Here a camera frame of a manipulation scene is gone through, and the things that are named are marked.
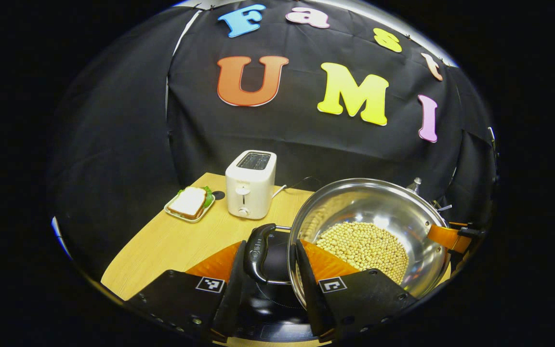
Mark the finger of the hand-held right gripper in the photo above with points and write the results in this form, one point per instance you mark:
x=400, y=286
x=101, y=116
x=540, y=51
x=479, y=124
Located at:
x=446, y=237

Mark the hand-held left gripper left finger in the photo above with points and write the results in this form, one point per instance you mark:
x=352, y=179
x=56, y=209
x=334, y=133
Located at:
x=234, y=299

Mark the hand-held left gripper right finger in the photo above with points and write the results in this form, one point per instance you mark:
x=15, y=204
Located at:
x=313, y=299

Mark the black induction cooktop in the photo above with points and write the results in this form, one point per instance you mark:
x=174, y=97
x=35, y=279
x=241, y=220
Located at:
x=268, y=308

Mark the stainless steel pot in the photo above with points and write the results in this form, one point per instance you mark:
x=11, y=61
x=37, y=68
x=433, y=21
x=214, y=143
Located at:
x=378, y=202

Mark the metal spoon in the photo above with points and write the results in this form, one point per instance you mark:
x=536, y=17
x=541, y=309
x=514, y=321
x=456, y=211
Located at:
x=445, y=207

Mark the green drink bottle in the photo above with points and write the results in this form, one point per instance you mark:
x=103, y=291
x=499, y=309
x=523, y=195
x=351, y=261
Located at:
x=416, y=183

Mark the pile of soybeans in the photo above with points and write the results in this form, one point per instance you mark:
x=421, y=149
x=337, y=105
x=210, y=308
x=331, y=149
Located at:
x=364, y=246

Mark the small sandwich plate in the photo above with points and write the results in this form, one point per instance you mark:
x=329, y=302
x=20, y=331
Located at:
x=191, y=218

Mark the white bread sandwich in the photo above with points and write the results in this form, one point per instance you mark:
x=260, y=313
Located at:
x=188, y=202

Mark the white toaster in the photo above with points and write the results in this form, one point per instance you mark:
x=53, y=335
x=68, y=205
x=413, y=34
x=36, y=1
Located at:
x=251, y=188

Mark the black backdrop cloth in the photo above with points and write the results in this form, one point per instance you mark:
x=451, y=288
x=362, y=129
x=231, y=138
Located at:
x=297, y=130

